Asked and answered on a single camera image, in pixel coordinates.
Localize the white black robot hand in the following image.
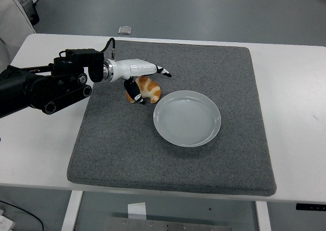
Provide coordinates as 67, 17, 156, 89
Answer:
112, 59, 172, 105

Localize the croissant bread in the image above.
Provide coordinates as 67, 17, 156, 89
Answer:
126, 75, 162, 104

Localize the grey round plate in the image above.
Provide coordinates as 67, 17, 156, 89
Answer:
153, 90, 222, 148

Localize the grey felt mat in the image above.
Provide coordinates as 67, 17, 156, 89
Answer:
66, 40, 277, 197

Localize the black bin with clear bag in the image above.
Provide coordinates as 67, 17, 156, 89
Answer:
14, 0, 41, 26

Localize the white fabric cover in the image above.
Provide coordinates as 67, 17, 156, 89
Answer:
0, 0, 37, 73

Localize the white table leg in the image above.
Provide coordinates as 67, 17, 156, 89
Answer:
255, 201, 272, 231
61, 190, 84, 231

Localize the white power strip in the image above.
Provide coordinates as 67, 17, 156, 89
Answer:
0, 209, 16, 231

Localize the black table control panel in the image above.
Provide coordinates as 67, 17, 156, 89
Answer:
295, 203, 326, 211

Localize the black floor cable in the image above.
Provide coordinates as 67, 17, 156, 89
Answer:
0, 199, 44, 231

